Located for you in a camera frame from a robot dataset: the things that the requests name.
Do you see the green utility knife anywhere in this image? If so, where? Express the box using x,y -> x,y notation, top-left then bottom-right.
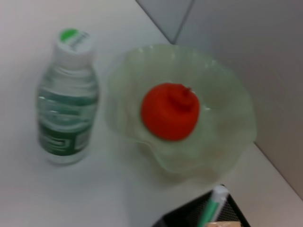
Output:
197,184 -> 229,227

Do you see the red-orange toy orange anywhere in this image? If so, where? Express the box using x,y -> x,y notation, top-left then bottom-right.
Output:
140,82 -> 201,142

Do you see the green glass fruit bowl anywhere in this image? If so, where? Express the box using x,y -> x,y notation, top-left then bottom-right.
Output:
106,44 -> 258,183

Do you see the clear water bottle green label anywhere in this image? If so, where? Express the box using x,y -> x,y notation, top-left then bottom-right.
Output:
35,27 -> 100,166

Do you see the black mesh pen holder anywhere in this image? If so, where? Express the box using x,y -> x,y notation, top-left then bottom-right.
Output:
151,184 -> 252,227

